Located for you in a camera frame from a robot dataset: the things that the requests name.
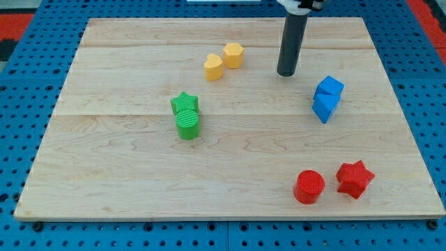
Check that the blue cube block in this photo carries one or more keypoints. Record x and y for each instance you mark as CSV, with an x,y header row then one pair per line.
x,y
329,86

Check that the green star block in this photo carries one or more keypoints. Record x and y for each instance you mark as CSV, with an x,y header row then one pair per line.
x,y
184,101

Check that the red star block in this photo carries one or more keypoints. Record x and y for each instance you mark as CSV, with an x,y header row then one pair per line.
x,y
353,178

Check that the red cylinder block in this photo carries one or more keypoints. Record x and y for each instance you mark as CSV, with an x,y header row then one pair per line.
x,y
308,187

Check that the yellow heart block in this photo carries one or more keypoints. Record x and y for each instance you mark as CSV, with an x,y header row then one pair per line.
x,y
213,67

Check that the blue triangle block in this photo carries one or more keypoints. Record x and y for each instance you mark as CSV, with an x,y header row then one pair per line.
x,y
324,106

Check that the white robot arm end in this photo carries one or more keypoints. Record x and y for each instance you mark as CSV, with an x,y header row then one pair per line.
x,y
302,7

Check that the light wooden board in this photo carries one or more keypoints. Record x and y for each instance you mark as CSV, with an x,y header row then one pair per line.
x,y
111,151

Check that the yellow hexagon block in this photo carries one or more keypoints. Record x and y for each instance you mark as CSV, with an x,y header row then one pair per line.
x,y
233,55

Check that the green cylinder block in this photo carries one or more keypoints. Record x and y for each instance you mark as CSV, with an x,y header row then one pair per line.
x,y
187,122

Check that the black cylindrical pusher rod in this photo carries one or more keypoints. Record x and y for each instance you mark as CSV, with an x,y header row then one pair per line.
x,y
293,34

